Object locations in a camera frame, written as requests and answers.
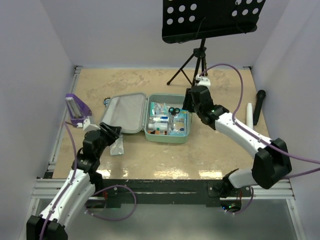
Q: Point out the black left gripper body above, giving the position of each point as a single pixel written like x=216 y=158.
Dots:
x=106 y=138

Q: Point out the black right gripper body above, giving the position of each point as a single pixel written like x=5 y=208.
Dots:
x=188 y=104

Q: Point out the zip bag with plasters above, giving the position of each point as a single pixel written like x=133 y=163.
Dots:
x=117 y=148

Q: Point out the black handled scissors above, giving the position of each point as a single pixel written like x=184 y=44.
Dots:
x=172 y=113

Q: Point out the mint green medicine case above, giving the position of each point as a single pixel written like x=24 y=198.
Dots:
x=132 y=113

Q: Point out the teal packet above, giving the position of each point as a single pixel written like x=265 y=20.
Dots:
x=157 y=109

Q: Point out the white plastic bottle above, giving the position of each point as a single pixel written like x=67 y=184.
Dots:
x=162 y=126

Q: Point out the white bandage roll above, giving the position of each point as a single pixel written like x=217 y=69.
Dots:
x=160 y=119

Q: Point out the amber medicine bottle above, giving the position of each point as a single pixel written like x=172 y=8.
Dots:
x=158 y=131

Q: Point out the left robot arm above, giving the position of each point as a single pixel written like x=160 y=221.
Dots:
x=82 y=181

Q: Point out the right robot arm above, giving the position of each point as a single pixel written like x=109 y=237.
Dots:
x=271 y=162

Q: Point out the purple metronome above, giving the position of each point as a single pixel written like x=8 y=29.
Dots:
x=78 y=110

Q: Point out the blue owl toy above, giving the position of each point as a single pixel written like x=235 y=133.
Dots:
x=106 y=101

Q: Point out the white microphone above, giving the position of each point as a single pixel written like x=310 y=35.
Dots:
x=249 y=116

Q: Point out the black microphone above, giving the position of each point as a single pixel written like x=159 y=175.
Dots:
x=260 y=97

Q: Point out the black music stand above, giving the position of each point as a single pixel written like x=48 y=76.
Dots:
x=219 y=30

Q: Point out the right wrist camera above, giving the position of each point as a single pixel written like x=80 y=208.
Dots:
x=202 y=81

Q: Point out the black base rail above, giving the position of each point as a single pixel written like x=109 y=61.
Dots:
x=164 y=192

